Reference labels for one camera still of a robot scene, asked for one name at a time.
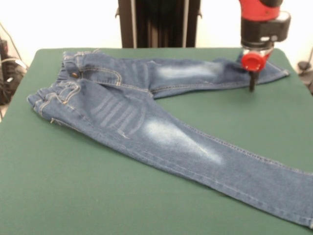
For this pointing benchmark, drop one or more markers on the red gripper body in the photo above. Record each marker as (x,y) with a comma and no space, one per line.
(253,61)

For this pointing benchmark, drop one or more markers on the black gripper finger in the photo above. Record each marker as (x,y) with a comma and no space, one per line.
(252,82)

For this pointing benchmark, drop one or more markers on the black power strip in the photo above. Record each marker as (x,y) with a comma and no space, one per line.
(310,83)

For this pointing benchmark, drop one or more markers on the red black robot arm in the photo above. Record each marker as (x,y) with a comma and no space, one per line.
(264,22)

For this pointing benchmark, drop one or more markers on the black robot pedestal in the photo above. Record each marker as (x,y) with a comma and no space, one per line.
(127,24)

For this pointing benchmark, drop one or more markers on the dark green table cloth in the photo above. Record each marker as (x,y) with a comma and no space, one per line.
(73,183)

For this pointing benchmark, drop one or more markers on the blue denim jeans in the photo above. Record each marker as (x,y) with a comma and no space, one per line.
(146,122)

